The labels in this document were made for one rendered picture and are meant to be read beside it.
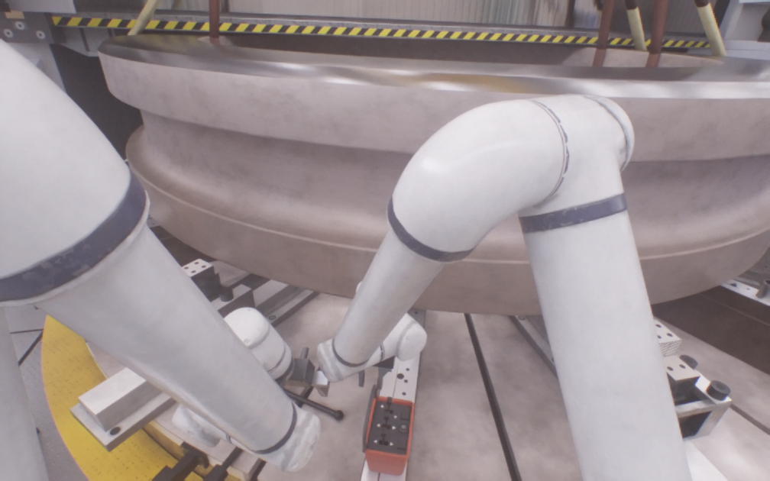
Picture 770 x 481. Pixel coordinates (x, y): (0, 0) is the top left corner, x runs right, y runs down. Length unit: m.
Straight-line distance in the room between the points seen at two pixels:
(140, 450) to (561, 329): 2.26
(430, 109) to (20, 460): 1.19
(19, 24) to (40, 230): 4.31
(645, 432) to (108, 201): 0.54
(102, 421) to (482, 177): 1.95
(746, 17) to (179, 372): 5.34
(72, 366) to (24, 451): 2.63
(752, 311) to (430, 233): 2.60
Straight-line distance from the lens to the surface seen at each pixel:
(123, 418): 2.17
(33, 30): 4.53
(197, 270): 2.07
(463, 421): 2.01
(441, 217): 0.39
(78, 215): 0.28
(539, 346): 2.40
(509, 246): 1.63
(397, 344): 0.87
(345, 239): 1.60
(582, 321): 0.49
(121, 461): 2.52
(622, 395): 0.52
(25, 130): 0.27
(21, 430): 0.52
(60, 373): 3.14
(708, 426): 2.16
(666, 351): 1.99
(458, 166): 0.37
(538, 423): 2.10
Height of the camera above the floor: 1.89
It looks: 29 degrees down
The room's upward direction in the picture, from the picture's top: 2 degrees clockwise
